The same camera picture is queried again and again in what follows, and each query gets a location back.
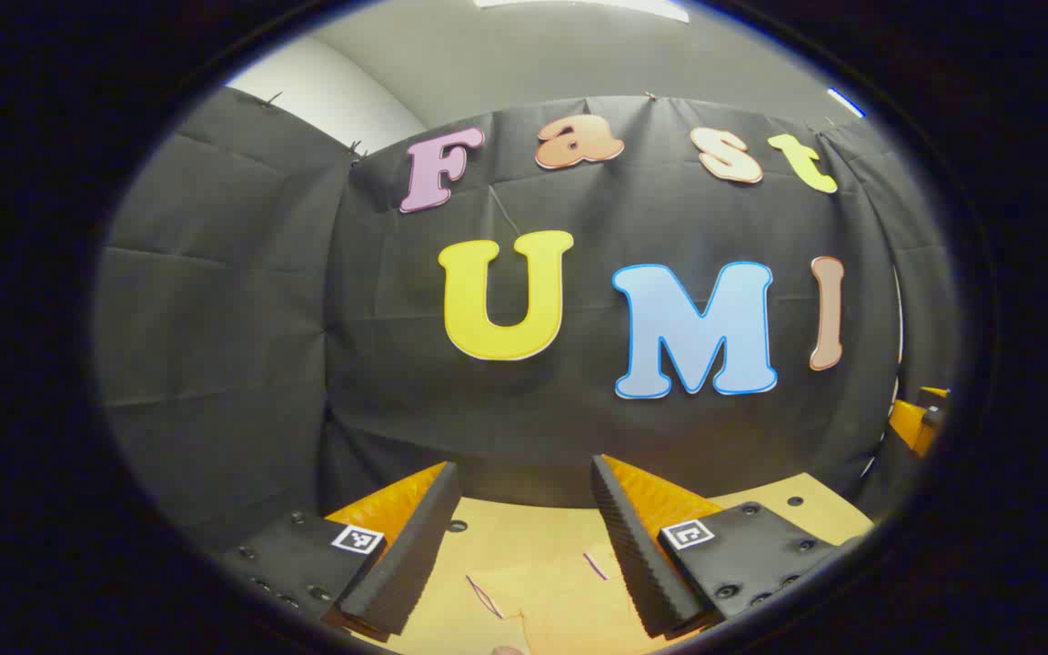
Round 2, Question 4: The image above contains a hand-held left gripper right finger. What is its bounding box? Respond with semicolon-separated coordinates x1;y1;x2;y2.
589;453;862;640

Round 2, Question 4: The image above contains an orange T-shirt with striped collar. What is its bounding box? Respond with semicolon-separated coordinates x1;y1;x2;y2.
465;546;670;655

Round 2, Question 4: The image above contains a black backdrop cloth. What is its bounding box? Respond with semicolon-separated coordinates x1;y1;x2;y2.
95;86;960;556

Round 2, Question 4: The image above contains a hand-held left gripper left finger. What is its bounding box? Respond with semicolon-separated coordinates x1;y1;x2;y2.
215;459;464;642

